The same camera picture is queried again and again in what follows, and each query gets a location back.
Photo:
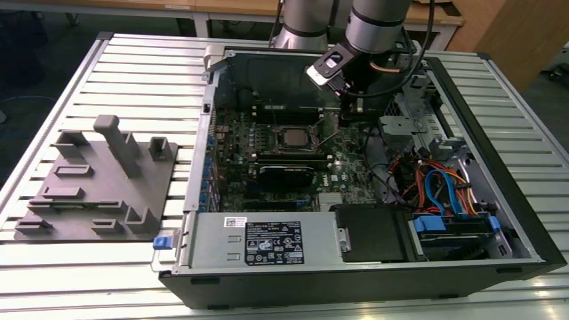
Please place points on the black PC case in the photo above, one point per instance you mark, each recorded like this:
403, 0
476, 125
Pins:
311, 286

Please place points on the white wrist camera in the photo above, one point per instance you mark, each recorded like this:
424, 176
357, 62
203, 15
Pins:
327, 68

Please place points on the silver chipset heatsink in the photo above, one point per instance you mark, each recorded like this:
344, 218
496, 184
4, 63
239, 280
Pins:
329, 198

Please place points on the wooden cabinet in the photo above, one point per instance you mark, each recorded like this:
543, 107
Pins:
511, 33

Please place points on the green motherboard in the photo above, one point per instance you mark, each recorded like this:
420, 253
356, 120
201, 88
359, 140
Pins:
351, 166

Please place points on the hard disk in blue carrier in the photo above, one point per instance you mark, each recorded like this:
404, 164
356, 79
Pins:
429, 225

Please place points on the metal drive cage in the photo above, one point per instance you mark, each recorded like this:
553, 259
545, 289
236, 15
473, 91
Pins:
400, 128

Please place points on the black RAM stick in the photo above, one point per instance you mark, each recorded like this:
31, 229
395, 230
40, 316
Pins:
289, 156
289, 163

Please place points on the CPU socket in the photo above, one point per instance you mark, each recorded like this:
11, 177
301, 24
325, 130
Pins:
280, 148

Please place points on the black graphics card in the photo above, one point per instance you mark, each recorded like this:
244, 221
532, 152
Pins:
284, 178

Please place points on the blue case latch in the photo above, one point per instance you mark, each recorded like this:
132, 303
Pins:
160, 243

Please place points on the grey case corner bracket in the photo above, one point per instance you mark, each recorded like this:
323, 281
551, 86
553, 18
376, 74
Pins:
212, 60

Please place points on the CPU silver plate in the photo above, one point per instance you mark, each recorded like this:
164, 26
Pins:
297, 137

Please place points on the silver power supply unit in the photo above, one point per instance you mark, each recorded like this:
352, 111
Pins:
213, 240

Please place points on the black expansion slot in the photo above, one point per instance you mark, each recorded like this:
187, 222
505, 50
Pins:
276, 206

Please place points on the black drive bay box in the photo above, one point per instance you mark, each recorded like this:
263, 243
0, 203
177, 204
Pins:
373, 233

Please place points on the RAM stick white label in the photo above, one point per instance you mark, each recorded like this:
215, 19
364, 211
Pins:
273, 107

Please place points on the grey parts rack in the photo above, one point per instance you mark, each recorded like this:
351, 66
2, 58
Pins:
88, 206

